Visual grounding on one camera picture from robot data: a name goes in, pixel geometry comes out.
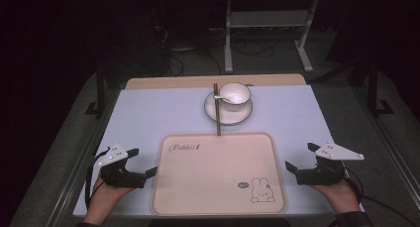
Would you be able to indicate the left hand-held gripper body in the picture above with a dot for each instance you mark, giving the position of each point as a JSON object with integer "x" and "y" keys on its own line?
{"x": 115, "y": 177}

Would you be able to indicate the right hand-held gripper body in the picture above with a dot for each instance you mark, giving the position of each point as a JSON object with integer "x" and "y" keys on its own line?
{"x": 325, "y": 174}

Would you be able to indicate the person's left hand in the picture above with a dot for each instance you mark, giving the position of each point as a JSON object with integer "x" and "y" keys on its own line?
{"x": 104, "y": 199}

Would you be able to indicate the person's right hand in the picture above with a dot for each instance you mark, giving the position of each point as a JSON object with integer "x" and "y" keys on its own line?
{"x": 341, "y": 195}

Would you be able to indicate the pale blue table mat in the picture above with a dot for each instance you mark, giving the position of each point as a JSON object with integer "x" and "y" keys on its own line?
{"x": 158, "y": 114}

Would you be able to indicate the pink rabbit print tray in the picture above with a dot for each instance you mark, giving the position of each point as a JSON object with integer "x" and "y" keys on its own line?
{"x": 211, "y": 174}

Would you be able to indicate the black metal stand leg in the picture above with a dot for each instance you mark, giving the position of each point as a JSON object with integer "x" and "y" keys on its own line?
{"x": 100, "y": 88}
{"x": 373, "y": 88}

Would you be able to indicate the white saucer plate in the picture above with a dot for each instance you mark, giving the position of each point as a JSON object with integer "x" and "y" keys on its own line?
{"x": 238, "y": 117}

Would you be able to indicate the wooden table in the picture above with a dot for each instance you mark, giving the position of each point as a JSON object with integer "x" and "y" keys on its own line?
{"x": 165, "y": 81}

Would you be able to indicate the person's dark clothing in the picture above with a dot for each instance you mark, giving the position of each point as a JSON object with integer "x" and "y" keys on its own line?
{"x": 218, "y": 223}

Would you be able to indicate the white bowl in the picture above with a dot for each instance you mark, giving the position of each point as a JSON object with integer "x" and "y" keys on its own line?
{"x": 240, "y": 90}

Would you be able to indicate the white ceramic spoon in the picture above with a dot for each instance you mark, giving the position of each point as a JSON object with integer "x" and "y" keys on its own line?
{"x": 228, "y": 99}

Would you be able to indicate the dark brown chopstick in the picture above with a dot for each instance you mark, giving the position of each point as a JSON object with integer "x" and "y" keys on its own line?
{"x": 215, "y": 101}
{"x": 218, "y": 101}

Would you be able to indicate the white metal stand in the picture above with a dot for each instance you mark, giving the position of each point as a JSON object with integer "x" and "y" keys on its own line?
{"x": 228, "y": 38}

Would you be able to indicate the silver metal frame rail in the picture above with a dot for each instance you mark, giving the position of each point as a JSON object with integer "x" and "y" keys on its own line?
{"x": 80, "y": 164}
{"x": 384, "y": 137}

